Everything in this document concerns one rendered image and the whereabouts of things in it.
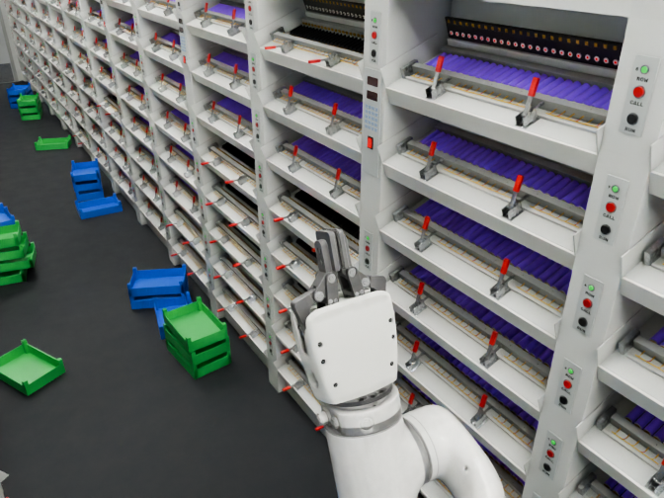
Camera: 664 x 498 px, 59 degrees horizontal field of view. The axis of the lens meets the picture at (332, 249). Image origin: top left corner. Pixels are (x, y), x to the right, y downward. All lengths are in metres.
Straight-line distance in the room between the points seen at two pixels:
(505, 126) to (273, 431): 1.77
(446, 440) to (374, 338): 0.14
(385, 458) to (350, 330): 0.14
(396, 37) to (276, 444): 1.71
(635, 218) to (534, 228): 0.23
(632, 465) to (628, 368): 0.21
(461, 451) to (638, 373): 0.64
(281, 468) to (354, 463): 1.86
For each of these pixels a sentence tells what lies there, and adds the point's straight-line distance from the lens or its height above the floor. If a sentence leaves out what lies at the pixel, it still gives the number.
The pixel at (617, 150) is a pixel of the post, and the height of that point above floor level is 1.54.
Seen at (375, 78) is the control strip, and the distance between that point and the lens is 1.54.
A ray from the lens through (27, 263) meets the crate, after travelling 3.98.
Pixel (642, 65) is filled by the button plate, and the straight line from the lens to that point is 1.06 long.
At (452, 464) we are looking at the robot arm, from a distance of 0.68.
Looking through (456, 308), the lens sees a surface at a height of 0.98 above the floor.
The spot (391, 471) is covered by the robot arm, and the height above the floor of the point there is 1.38.
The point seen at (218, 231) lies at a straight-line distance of 3.00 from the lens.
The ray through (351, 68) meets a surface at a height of 1.53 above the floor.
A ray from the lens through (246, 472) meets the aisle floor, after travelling 2.49.
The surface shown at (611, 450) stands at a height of 0.94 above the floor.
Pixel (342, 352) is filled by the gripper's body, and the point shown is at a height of 1.50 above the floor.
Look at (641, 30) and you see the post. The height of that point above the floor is 1.73.
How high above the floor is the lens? 1.86
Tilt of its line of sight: 28 degrees down
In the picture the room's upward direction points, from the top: straight up
